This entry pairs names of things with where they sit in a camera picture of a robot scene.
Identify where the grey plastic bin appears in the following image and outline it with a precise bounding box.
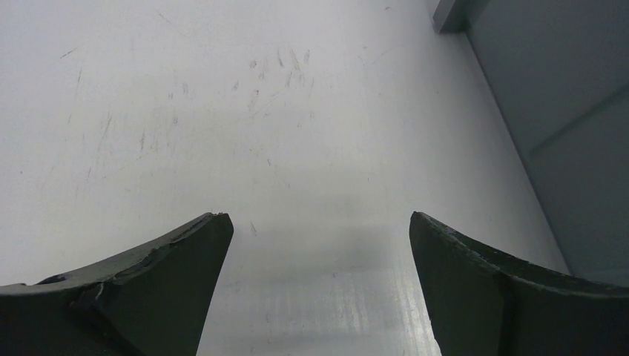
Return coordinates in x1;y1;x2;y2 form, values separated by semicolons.
428;0;628;286

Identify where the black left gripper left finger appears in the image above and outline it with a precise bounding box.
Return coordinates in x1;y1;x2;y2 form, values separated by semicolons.
1;213;234;355

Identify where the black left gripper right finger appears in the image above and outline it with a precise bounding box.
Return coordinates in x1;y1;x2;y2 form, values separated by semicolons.
409;212;628;355

